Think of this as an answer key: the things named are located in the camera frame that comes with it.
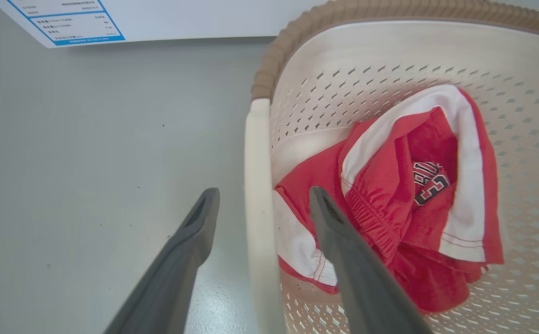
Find red and white shorts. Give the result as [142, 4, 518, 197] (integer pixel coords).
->
[272, 84, 504, 315]

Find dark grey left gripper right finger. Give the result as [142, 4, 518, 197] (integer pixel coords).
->
[309, 186, 433, 334]

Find white sheet with blue label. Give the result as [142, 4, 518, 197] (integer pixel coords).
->
[0, 0, 330, 49]

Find cream perforated laundry basket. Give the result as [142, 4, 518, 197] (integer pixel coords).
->
[244, 0, 539, 334]

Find blue bordered energy label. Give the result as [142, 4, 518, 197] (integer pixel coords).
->
[6, 0, 126, 46]

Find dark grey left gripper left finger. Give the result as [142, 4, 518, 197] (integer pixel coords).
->
[103, 187, 220, 334]

